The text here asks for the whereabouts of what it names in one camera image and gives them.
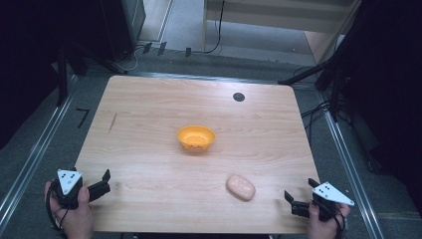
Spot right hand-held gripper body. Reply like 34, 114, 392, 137
310, 181, 355, 222

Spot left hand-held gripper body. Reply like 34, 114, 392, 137
50, 167, 92, 211

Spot orange plastic bowl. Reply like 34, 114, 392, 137
176, 124, 217, 154

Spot person's right hand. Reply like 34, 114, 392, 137
306, 202, 352, 239

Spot person's left hand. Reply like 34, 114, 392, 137
44, 180, 95, 239

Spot black metal stand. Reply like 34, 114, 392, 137
54, 39, 128, 108
278, 49, 352, 123

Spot dark cabinet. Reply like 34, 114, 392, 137
99, 0, 147, 63

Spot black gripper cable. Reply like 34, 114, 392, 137
45, 180, 69, 235
326, 202, 348, 239

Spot metal floor rail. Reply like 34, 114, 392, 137
318, 94, 386, 239
0, 75, 80, 232

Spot black floor cables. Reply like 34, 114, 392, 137
299, 99, 352, 142

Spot white floor cable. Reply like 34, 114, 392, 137
123, 45, 147, 73

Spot light wooden furniture frame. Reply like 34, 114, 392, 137
201, 0, 362, 64

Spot black hanging cable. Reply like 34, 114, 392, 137
202, 0, 226, 55

